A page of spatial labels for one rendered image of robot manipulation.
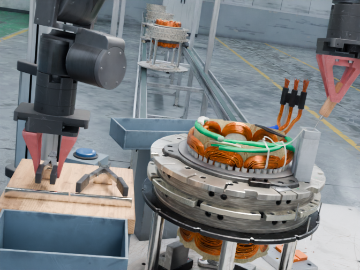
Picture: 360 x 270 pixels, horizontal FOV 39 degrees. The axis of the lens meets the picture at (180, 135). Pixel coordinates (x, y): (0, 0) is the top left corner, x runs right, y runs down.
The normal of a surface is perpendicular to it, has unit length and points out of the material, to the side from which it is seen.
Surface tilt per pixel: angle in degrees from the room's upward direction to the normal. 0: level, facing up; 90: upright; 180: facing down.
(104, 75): 90
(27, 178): 0
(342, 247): 0
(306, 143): 90
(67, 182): 0
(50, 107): 88
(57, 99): 88
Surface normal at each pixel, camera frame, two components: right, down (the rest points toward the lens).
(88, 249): 0.11, 0.29
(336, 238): 0.14, -0.95
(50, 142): 0.83, 0.26
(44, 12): -0.52, 0.05
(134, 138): 0.41, 0.30
